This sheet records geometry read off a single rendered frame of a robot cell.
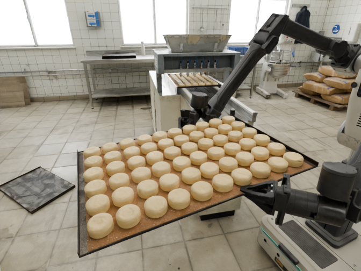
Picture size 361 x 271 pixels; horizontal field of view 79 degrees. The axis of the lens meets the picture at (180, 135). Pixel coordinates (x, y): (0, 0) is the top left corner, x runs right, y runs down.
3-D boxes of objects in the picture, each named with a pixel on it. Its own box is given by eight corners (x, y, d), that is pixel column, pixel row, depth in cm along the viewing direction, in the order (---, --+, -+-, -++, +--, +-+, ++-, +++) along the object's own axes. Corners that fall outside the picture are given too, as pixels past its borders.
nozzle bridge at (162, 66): (155, 86, 218) (153, 50, 203) (223, 83, 231) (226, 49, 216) (159, 95, 189) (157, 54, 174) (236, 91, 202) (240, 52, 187)
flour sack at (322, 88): (300, 87, 465) (301, 79, 458) (315, 86, 476) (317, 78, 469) (329, 97, 404) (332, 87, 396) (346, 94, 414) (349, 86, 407)
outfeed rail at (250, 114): (183, 69, 311) (183, 64, 308) (185, 69, 311) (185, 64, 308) (251, 122, 134) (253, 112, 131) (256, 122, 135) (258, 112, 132)
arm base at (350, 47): (347, 69, 106) (362, 45, 104) (340, 61, 102) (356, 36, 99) (329, 66, 113) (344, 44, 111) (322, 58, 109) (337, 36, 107)
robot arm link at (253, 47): (282, 41, 86) (264, 36, 94) (274, 32, 82) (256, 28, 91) (215, 127, 97) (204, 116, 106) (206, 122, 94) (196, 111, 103)
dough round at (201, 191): (214, 188, 53) (214, 182, 52) (210, 203, 48) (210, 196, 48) (193, 185, 54) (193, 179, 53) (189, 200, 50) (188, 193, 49)
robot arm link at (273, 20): (283, 8, 79) (265, 6, 87) (265, 47, 85) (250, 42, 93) (351, 42, 98) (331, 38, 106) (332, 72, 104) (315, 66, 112)
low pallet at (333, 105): (290, 95, 497) (291, 90, 492) (319, 93, 515) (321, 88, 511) (337, 113, 393) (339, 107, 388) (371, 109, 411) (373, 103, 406)
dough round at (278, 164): (264, 163, 61) (265, 157, 60) (281, 161, 61) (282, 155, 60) (272, 173, 56) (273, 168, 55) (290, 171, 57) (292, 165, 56)
